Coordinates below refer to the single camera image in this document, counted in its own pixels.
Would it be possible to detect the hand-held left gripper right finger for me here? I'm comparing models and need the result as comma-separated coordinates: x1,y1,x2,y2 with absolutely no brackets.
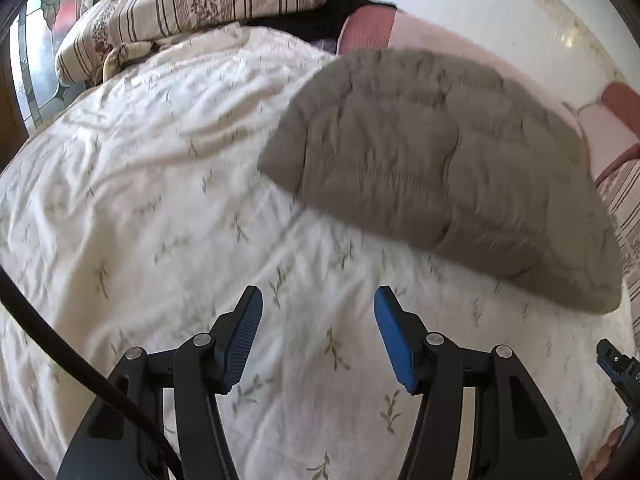
373,285,583,480

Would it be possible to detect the stained glass window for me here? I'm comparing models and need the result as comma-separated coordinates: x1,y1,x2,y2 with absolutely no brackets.
7,0,101,131

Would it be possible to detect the grey-olive hooded puffer jacket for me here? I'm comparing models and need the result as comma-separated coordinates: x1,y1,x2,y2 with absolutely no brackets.
257,47,623,316

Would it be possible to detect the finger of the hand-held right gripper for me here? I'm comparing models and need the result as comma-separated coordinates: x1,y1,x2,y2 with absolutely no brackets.
597,339,640,411

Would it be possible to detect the black cable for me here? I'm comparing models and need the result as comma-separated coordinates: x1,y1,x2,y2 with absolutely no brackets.
0,265,183,480

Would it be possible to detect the pink pillow with red edge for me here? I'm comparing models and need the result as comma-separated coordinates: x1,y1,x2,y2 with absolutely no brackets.
575,80,640,181

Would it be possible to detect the white leaf-print bed sheet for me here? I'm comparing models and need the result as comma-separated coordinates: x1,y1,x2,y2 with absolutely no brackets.
0,22,640,480

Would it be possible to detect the black cloth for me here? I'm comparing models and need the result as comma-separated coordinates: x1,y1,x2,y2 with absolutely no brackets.
240,0,398,43

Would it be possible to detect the pink bolster with red bands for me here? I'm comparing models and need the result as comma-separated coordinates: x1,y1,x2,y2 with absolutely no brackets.
336,6,591,161

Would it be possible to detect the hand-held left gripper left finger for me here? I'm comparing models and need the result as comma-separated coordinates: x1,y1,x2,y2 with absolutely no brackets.
57,285,264,480

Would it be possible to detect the cream and brown patterned cloth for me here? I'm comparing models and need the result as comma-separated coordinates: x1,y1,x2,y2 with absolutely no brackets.
100,40,161,81

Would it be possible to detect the striped floral pillow with zipper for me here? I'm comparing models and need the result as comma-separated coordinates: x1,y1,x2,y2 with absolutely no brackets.
592,155,640,356

